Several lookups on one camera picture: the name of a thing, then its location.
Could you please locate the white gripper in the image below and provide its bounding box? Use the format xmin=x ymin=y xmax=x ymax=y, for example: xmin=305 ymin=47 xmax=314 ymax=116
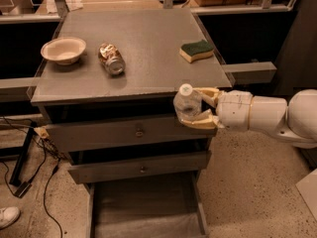
xmin=177 ymin=87 xmax=253 ymax=131

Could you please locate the clear plastic water bottle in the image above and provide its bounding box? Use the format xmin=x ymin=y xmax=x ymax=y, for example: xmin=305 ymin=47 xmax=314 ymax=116
xmin=173 ymin=83 xmax=202 ymax=121

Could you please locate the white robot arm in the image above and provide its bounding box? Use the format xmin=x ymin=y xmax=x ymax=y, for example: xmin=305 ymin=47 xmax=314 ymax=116
xmin=173 ymin=83 xmax=317 ymax=149

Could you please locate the grey top drawer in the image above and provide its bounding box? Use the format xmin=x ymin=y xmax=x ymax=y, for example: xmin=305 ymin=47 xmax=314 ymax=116
xmin=46 ymin=115 xmax=217 ymax=152

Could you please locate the grey drawer cabinet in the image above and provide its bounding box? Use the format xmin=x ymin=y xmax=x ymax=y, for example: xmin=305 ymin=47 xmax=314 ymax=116
xmin=30 ymin=7 xmax=233 ymax=238

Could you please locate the grey open bottom drawer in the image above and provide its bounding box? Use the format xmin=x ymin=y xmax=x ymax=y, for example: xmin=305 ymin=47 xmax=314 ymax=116
xmin=86 ymin=172 xmax=208 ymax=238

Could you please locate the grey middle drawer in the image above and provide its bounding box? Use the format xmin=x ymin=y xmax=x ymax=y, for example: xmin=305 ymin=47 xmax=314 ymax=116
xmin=68 ymin=151 xmax=210 ymax=183

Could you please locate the green yellow sponge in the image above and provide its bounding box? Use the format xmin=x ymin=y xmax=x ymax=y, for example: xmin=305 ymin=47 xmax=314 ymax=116
xmin=179 ymin=40 xmax=214 ymax=63

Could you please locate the crushed metal can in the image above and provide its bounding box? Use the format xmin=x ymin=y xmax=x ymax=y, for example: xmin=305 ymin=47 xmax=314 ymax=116
xmin=98 ymin=44 xmax=126 ymax=76

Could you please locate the white paper bowl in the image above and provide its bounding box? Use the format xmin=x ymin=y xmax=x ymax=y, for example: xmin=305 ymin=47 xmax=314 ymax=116
xmin=41 ymin=37 xmax=86 ymax=65

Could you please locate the white crumpled cloth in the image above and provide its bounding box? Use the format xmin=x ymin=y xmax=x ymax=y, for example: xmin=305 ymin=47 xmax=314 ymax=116
xmin=65 ymin=0 xmax=83 ymax=11

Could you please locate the black metal stand leg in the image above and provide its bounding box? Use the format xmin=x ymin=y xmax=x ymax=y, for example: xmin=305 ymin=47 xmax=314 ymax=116
xmin=9 ymin=122 xmax=37 ymax=198

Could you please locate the white sneaker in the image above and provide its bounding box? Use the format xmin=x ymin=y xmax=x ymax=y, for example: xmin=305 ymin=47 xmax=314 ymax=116
xmin=0 ymin=206 xmax=21 ymax=229

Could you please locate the grey horizontal rail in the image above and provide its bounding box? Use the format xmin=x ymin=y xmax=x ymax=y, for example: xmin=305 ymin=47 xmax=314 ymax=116
xmin=222 ymin=61 xmax=277 ymax=85

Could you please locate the black floor cable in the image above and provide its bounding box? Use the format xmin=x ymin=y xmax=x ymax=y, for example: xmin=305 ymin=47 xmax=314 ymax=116
xmin=0 ymin=116 xmax=67 ymax=238

